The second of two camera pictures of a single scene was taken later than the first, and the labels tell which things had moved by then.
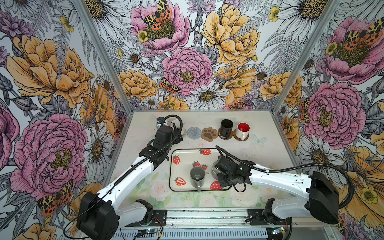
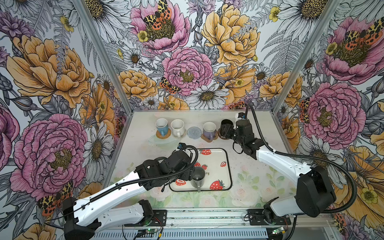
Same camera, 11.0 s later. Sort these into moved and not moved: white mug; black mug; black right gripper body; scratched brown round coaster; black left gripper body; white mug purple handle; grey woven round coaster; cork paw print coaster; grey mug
Moved: white mug purple handle; black right gripper body; black left gripper body
Not moved: scratched brown round coaster; white mug; black mug; cork paw print coaster; grey mug; grey woven round coaster
